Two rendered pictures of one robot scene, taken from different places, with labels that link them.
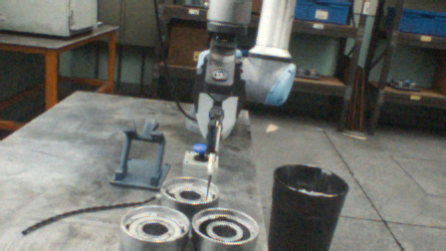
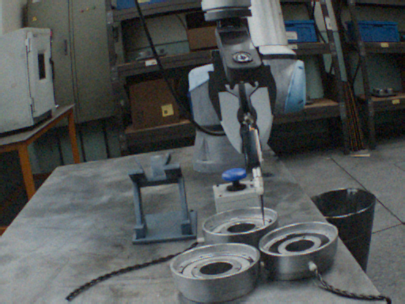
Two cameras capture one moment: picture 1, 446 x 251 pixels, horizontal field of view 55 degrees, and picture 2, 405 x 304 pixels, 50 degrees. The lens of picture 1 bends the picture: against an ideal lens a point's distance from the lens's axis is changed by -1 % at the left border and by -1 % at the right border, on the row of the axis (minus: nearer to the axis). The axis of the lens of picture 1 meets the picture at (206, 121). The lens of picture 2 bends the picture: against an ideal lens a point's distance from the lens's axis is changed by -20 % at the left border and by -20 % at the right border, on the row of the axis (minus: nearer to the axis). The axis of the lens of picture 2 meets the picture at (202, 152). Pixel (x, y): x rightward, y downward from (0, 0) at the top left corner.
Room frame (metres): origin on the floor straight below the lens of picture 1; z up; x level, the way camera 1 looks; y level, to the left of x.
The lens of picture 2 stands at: (0.04, 0.08, 1.09)
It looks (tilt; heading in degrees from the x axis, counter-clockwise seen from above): 12 degrees down; 358
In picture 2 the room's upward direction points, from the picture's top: 8 degrees counter-clockwise
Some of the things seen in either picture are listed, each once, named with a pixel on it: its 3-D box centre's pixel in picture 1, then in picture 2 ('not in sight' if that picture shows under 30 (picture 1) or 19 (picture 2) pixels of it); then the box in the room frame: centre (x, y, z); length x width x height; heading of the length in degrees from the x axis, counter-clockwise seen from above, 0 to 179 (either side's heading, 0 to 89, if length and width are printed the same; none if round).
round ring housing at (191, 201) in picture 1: (189, 199); (241, 233); (0.71, 0.01, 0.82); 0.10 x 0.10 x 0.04
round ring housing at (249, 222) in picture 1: (224, 235); (300, 251); (0.60, -0.05, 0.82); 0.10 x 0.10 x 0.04
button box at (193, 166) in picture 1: (200, 166); (237, 199); (0.85, 0.00, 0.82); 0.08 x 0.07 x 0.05; 179
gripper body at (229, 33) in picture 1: (223, 58); (234, 47); (0.78, -0.02, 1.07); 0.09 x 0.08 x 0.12; 176
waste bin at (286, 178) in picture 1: (302, 220); (339, 248); (1.79, -0.49, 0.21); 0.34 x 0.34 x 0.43
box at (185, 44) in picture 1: (189, 45); (153, 100); (4.30, 0.25, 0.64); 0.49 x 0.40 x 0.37; 94
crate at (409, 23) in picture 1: (418, 22); (372, 32); (4.28, -1.92, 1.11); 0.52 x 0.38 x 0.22; 89
